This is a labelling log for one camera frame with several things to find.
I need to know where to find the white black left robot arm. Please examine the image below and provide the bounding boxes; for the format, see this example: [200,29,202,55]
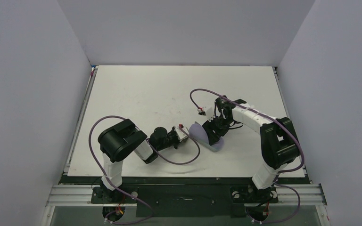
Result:
[91,119,189,204]

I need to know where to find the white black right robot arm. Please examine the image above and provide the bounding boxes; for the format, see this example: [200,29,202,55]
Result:
[197,96,304,202]

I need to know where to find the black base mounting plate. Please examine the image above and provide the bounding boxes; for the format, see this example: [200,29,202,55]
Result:
[59,174,311,218]

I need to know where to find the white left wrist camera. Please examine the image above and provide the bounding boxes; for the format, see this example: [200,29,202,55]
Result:
[175,126,189,142]

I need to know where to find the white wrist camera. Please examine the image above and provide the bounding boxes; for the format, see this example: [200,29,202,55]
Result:
[197,107,215,121]
[175,126,189,142]

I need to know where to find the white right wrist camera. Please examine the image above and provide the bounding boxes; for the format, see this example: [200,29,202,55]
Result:
[197,107,215,121]

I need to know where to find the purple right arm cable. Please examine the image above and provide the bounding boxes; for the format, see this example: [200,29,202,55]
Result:
[189,89,305,225]

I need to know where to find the aluminium front frame rail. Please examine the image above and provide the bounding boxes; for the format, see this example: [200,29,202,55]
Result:
[46,184,327,207]

